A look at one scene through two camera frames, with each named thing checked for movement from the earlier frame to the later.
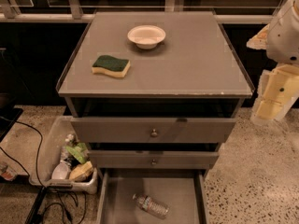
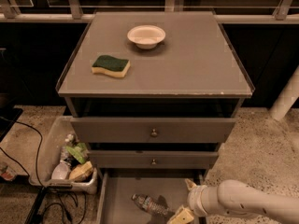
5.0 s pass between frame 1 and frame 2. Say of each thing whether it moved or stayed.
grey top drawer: stayed
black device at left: stayed
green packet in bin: stayed
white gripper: moved
